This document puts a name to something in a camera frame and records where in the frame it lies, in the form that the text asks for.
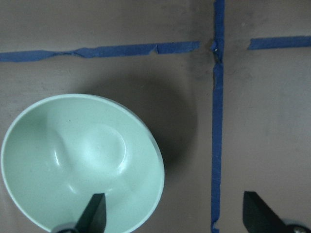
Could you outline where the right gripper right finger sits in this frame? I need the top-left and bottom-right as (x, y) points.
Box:
(242, 191), (311, 233)

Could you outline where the green bowl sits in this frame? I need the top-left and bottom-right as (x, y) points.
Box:
(0, 94), (165, 233)

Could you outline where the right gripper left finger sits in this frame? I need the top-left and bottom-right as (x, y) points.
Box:
(52, 193), (107, 233)

